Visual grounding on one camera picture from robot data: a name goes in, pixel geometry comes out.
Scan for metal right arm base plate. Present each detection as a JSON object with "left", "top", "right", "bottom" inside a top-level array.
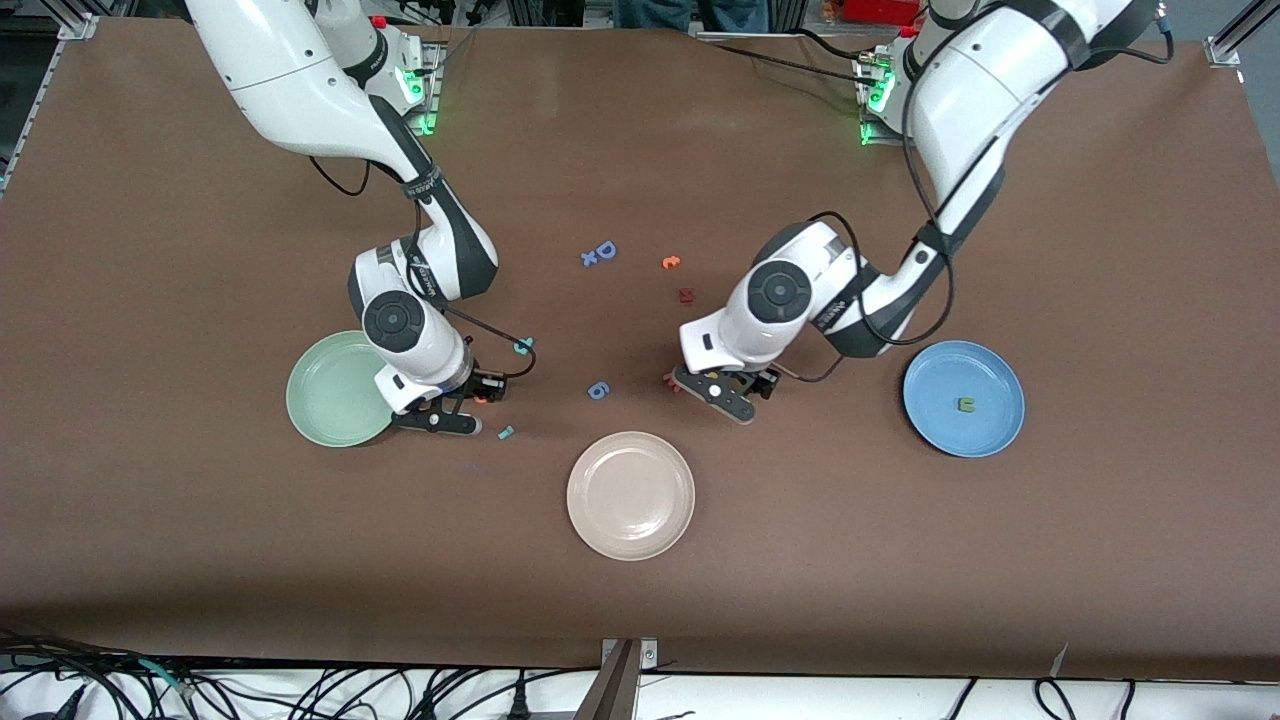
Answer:
[{"left": 395, "top": 40, "right": 446, "bottom": 137}]

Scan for brown table cover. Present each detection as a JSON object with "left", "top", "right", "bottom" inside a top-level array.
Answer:
[{"left": 0, "top": 18, "right": 1280, "bottom": 683}]

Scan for black base cable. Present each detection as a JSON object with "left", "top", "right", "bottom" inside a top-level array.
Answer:
[{"left": 700, "top": 28, "right": 881, "bottom": 89}]

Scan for blue plate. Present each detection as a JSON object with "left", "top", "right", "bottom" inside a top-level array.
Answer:
[{"left": 902, "top": 340, "right": 1026, "bottom": 459}]

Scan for green plate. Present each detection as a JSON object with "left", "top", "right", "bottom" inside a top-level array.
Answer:
[{"left": 285, "top": 330, "right": 409, "bottom": 448}]

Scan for beige plate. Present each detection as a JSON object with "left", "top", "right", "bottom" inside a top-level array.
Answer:
[{"left": 566, "top": 431, "right": 696, "bottom": 562}]

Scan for person in blue jeans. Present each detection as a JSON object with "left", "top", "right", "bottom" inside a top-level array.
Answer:
[{"left": 615, "top": 0, "right": 771, "bottom": 33}]

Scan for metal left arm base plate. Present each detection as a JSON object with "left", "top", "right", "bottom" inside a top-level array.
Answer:
[{"left": 858, "top": 55, "right": 906, "bottom": 148}]

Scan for teal floor cable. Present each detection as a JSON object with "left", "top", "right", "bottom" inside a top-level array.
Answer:
[{"left": 138, "top": 658, "right": 197, "bottom": 698}]

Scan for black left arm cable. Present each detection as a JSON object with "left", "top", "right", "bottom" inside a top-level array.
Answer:
[{"left": 800, "top": 0, "right": 1171, "bottom": 386}]

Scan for red box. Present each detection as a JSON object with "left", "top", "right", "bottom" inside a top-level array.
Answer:
[{"left": 838, "top": 0, "right": 923, "bottom": 26}]

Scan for tangled black floor cables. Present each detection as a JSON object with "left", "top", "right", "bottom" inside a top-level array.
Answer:
[{"left": 0, "top": 628, "right": 601, "bottom": 720}]

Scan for aluminium frame profile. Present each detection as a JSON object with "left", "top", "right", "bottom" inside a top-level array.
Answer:
[
  {"left": 0, "top": 0, "right": 101, "bottom": 196},
  {"left": 1205, "top": 0, "right": 1263, "bottom": 67}
]

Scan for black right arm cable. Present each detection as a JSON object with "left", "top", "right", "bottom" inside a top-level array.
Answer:
[{"left": 308, "top": 150, "right": 538, "bottom": 383}]

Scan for grey metal beam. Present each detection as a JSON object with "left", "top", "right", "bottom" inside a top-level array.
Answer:
[{"left": 573, "top": 640, "right": 641, "bottom": 720}]

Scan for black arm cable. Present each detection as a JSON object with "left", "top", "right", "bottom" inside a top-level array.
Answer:
[
  {"left": 800, "top": 0, "right": 1171, "bottom": 386},
  {"left": 308, "top": 150, "right": 538, "bottom": 383}
]

